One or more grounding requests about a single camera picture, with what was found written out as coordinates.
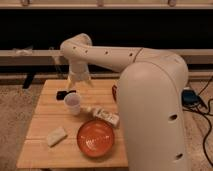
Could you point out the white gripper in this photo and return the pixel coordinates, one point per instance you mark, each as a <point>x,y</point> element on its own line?
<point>78,72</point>

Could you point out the white ceramic cup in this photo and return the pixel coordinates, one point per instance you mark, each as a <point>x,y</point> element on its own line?
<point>73,102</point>

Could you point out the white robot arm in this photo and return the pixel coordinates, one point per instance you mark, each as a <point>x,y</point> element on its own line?
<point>148,98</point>

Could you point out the orange ceramic bowl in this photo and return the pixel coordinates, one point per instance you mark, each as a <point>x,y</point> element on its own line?
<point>95,138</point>

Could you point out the black smartphone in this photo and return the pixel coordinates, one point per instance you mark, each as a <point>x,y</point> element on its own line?
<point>61,94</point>

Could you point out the small red oval object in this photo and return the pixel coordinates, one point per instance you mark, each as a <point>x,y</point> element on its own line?
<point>114,90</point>

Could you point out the wooden cutting board table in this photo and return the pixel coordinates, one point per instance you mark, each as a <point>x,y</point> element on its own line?
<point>51,114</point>

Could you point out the blue power box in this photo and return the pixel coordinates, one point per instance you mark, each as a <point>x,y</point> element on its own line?
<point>189,98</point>

